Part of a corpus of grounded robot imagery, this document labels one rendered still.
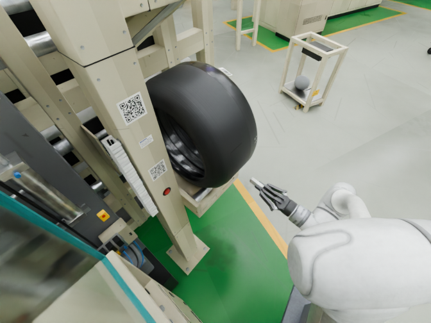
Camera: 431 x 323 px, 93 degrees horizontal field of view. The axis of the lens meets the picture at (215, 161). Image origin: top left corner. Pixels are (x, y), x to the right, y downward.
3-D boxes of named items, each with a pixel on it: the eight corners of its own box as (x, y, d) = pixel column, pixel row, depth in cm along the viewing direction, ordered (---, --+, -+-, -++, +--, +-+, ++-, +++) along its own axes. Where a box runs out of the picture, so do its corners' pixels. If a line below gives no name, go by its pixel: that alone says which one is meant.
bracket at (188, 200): (198, 216, 107) (196, 207, 99) (151, 176, 124) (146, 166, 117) (202, 211, 109) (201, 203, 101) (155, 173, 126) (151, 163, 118)
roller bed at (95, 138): (120, 175, 119) (95, 138, 96) (106, 163, 126) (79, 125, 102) (147, 155, 128) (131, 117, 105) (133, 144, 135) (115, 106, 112)
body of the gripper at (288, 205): (301, 201, 92) (283, 188, 95) (292, 215, 88) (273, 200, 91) (294, 207, 98) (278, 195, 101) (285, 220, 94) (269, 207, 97)
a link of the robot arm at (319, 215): (295, 229, 96) (311, 206, 98) (326, 252, 91) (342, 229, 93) (300, 229, 86) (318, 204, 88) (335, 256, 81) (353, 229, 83)
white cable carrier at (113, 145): (152, 217, 97) (109, 148, 60) (146, 211, 99) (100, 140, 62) (160, 210, 99) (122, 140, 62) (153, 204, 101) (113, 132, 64)
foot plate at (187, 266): (187, 275, 166) (187, 274, 164) (165, 252, 177) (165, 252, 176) (210, 248, 178) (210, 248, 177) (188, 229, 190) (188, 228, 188)
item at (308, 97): (304, 113, 291) (327, 54, 229) (278, 92, 325) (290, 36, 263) (323, 105, 300) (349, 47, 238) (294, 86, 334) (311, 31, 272)
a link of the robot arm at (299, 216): (304, 223, 86) (291, 214, 88) (295, 229, 93) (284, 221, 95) (313, 208, 90) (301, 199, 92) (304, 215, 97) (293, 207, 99)
